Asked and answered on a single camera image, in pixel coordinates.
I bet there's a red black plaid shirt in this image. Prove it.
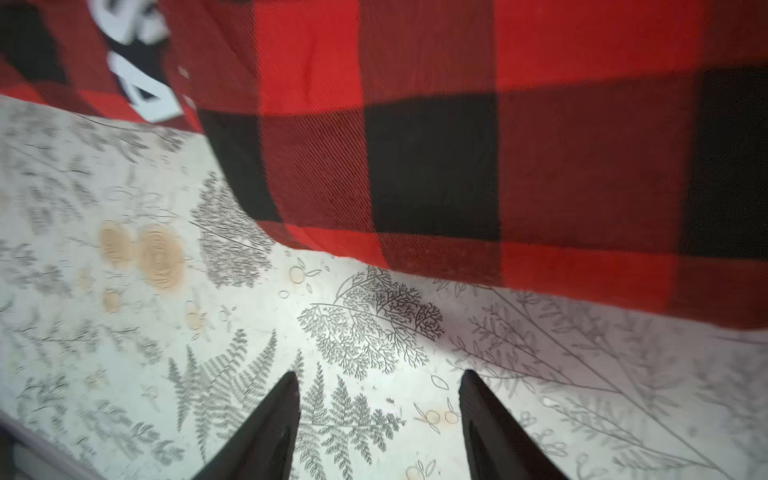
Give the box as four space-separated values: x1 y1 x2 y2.
1 1 767 329

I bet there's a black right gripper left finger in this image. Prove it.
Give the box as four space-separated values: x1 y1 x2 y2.
195 371 301 480

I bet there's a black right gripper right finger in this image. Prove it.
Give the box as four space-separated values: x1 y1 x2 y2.
459 370 566 480

